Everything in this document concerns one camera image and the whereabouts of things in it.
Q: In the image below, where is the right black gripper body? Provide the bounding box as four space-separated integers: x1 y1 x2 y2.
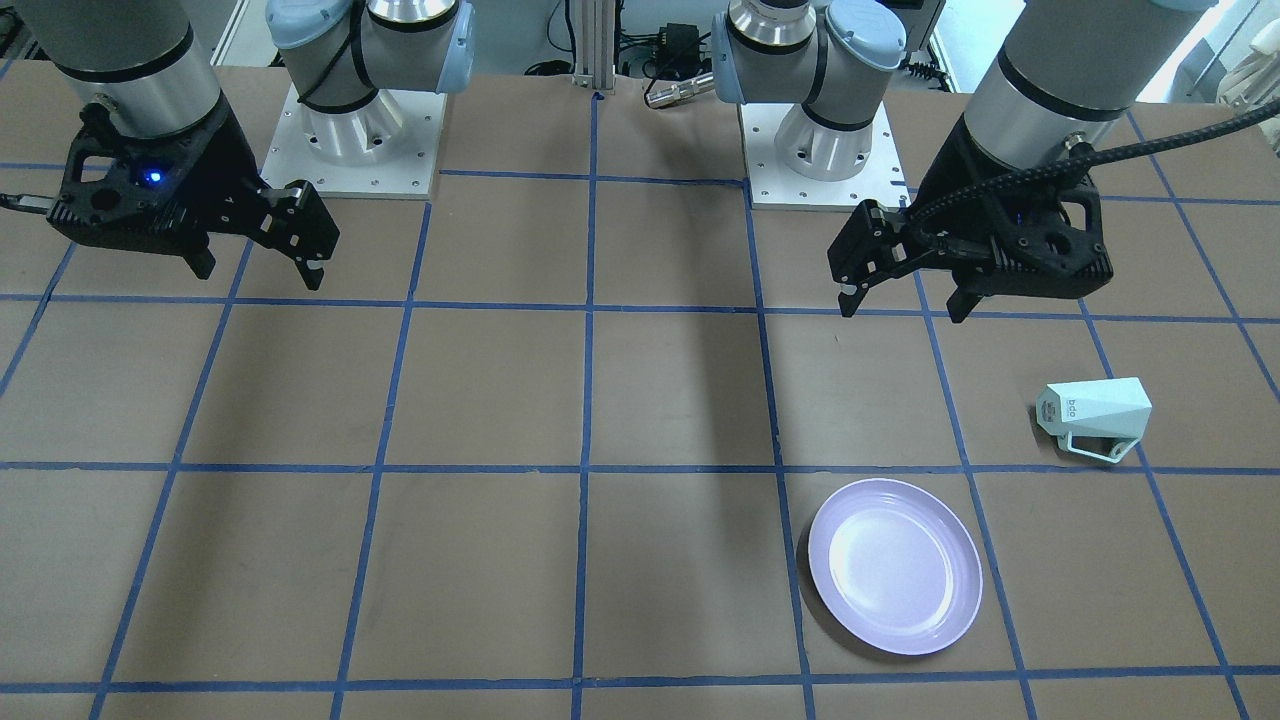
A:
46 96 303 256

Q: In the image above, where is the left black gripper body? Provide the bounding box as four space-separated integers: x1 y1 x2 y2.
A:
902 117 1115 299

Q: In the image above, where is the mint green faceted cup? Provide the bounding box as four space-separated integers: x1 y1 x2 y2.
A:
1034 377 1153 464

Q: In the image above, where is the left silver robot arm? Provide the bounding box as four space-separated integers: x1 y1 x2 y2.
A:
710 1 1210 323

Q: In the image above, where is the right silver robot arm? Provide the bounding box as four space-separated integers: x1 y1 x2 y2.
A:
3 1 474 290

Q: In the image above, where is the lavender plate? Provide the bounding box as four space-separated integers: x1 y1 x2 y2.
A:
806 478 984 656

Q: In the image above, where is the silver cylindrical connector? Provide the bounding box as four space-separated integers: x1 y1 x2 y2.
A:
644 72 716 110

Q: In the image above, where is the black power adapter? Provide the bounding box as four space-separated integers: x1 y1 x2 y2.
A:
655 23 701 67

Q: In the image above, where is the black braided cable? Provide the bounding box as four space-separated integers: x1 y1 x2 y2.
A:
902 97 1280 233

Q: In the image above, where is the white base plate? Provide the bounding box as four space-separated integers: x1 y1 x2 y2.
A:
739 102 911 211
262 88 449 200

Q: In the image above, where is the aluminium frame post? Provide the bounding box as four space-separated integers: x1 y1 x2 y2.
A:
567 0 620 95

